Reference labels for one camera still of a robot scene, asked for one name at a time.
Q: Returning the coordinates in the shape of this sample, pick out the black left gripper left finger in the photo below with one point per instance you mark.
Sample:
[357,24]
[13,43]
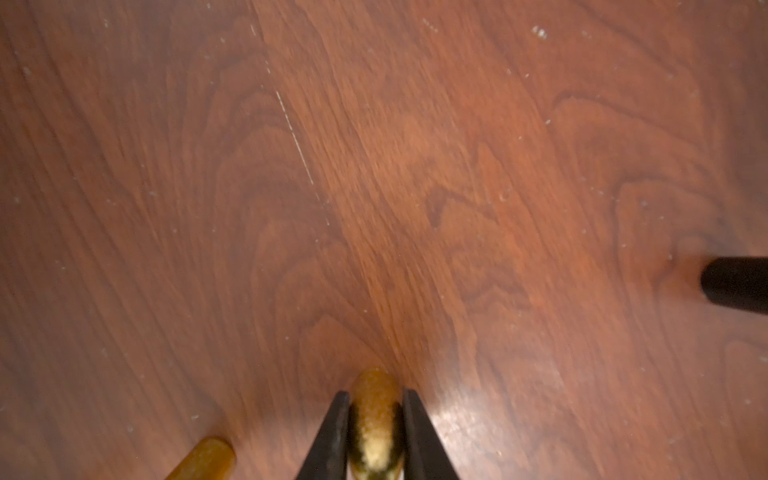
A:
[327,456]

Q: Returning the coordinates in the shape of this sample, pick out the gold lipstick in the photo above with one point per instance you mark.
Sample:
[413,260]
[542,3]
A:
[213,458]

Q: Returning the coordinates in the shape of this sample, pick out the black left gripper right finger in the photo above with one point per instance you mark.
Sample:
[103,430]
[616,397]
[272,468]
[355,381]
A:
[426,457]

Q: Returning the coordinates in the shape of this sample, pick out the black lipstick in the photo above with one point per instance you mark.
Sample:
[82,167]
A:
[736,282]

